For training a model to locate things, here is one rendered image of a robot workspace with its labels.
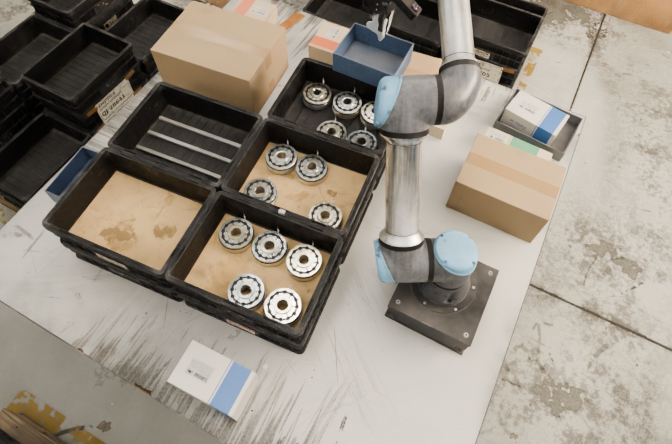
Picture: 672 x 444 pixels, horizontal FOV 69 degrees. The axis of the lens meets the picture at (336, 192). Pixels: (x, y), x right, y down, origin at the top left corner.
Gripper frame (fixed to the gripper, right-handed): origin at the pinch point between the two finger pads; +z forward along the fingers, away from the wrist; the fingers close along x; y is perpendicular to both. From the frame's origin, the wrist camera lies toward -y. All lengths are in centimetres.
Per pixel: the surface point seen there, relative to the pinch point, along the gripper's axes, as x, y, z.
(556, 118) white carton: -34, -59, 28
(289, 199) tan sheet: 46, 4, 36
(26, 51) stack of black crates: 13, 183, 76
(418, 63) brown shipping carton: -25.4, -6.3, 22.7
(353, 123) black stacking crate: 8.8, 1.8, 30.6
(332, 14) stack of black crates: -104, 71, 71
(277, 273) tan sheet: 68, -6, 39
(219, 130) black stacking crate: 35, 40, 34
